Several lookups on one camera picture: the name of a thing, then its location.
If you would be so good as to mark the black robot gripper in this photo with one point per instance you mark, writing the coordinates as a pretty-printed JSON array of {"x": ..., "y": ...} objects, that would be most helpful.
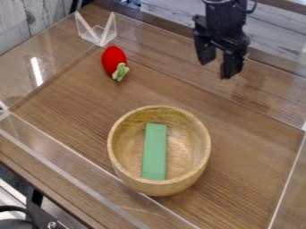
[{"x": 219, "y": 29}]

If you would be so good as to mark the round wooden bowl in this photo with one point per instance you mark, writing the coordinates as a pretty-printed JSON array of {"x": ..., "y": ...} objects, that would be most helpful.
[{"x": 188, "y": 147}]

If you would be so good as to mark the green rectangular block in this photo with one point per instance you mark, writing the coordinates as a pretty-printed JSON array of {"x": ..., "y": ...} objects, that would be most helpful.
[{"x": 153, "y": 152}]

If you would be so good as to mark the clear acrylic corner bracket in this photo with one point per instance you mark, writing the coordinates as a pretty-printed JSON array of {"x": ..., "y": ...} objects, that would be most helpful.
[{"x": 97, "y": 35}]

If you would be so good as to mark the black table leg clamp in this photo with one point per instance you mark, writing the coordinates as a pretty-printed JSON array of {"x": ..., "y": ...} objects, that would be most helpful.
[{"x": 40, "y": 218}]

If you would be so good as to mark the red plush strawberry toy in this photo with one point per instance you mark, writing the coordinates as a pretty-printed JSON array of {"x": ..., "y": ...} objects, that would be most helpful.
[{"x": 113, "y": 61}]

